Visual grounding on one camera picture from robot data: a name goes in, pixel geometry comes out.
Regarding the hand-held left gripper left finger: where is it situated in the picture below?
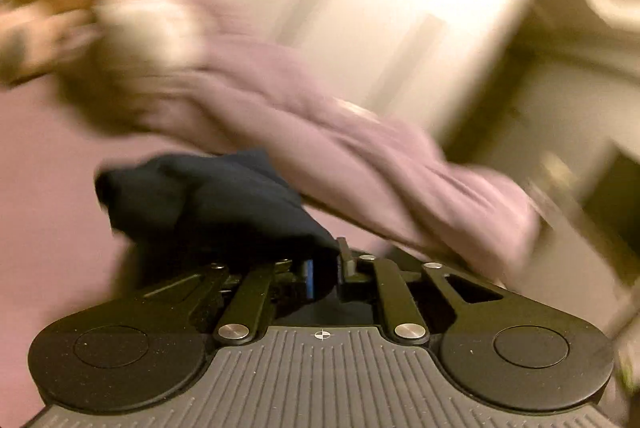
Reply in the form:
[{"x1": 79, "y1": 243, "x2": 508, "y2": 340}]
[{"x1": 134, "y1": 257, "x2": 318, "y2": 343}]

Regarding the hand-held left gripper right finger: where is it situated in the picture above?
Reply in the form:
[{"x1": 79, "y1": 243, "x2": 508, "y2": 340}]
[{"x1": 336, "y1": 238, "x2": 505, "y2": 343}]

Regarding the dark navy garment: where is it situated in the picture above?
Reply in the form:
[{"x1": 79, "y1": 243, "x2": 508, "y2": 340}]
[{"x1": 94, "y1": 148, "x2": 342, "y2": 291}]

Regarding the purple duvet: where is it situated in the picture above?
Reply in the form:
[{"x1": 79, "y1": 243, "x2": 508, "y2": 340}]
[{"x1": 75, "y1": 0, "x2": 546, "y2": 281}]

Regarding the bed with purple sheet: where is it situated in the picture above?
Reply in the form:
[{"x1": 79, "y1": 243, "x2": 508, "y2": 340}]
[{"x1": 0, "y1": 72, "x2": 451, "y2": 419}]

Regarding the white plush toy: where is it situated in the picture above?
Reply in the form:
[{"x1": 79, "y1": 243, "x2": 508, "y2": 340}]
[{"x1": 92, "y1": 0, "x2": 203, "y2": 71}]

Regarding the striped plush toy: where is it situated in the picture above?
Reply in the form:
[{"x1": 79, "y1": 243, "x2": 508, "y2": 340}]
[{"x1": 0, "y1": 0, "x2": 103, "y2": 86}]

